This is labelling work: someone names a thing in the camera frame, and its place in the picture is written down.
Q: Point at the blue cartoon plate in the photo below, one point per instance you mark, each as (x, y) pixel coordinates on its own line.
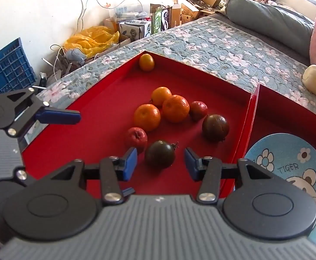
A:
(282, 151)

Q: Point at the open cardboard box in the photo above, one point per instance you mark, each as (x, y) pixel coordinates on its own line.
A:
(200, 1)

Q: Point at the white printed carton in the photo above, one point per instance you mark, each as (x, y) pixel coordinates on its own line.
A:
(134, 29)

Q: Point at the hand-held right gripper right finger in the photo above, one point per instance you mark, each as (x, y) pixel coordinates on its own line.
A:
(190, 165)

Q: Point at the blue plastic crate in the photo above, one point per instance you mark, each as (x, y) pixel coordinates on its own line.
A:
(8, 65)

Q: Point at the red cardboard box lid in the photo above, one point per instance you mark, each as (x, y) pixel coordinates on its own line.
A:
(92, 119)

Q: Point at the dark brown tomato with stem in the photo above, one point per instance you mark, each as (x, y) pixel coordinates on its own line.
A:
(159, 155)

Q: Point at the small orange tangerine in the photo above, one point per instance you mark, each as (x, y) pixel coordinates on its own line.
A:
(146, 62)

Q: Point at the red cardboard box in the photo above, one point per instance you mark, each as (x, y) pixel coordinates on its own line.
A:
(282, 113)

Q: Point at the green and white carton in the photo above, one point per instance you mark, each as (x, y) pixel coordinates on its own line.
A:
(159, 19)

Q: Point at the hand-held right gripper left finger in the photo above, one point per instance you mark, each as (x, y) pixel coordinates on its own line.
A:
(130, 164)

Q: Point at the yellow plastic bag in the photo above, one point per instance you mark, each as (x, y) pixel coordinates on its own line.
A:
(92, 40)

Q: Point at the large orange tangerine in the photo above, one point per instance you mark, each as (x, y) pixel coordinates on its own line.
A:
(147, 117)
(175, 109)

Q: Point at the long grey-green pillow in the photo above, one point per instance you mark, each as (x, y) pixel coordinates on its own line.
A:
(269, 19)

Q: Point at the yellowish orange tangerine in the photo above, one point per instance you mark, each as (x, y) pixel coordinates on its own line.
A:
(161, 94)

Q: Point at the red tomato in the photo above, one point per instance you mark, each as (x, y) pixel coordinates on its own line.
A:
(135, 138)
(198, 110)

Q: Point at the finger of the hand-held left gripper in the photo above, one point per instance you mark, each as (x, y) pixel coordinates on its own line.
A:
(130, 191)
(59, 116)

